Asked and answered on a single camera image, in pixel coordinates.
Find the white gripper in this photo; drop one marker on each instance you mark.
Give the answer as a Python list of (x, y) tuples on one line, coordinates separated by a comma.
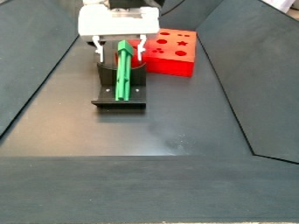
[(102, 22)]

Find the green three-prong object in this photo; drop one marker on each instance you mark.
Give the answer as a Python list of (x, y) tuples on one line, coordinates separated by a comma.
[(123, 71)]

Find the black curved fixture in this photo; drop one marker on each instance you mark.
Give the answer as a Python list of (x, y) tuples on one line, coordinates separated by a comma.
[(106, 100)]

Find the red shape-sorting block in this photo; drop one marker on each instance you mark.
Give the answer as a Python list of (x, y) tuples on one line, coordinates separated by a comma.
[(170, 53)]

